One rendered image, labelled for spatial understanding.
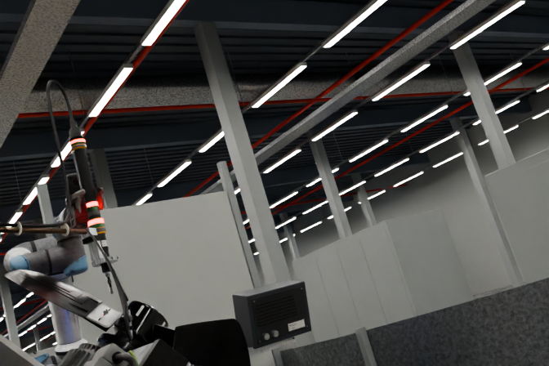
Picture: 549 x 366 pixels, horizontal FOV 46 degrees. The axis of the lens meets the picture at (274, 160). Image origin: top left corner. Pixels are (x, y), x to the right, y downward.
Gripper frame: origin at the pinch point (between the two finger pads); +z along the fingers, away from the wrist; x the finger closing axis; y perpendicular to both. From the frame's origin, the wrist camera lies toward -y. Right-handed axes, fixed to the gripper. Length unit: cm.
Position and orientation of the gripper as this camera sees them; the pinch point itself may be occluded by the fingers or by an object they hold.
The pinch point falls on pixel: (91, 189)
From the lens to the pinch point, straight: 188.0
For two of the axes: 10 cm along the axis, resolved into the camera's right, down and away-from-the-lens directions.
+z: 5.0, -3.5, -7.9
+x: -8.2, 1.1, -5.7
